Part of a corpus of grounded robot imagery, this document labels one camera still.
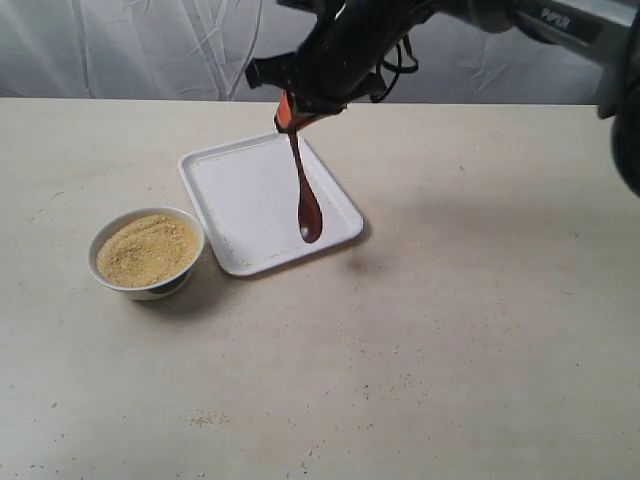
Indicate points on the white fabric backdrop curtain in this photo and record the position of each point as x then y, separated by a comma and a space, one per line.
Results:
197, 50

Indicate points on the dark brown wooden spoon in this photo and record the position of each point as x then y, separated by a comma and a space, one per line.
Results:
310, 219

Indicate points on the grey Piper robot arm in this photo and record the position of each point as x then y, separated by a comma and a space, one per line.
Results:
603, 32

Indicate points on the white ceramic bowl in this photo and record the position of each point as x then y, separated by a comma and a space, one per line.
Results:
158, 290

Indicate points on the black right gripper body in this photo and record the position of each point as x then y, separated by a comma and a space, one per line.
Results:
342, 57

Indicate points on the white rectangular plastic tray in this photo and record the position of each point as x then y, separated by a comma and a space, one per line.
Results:
245, 195

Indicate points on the tan granular powder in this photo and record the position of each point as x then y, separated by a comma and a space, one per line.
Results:
147, 251

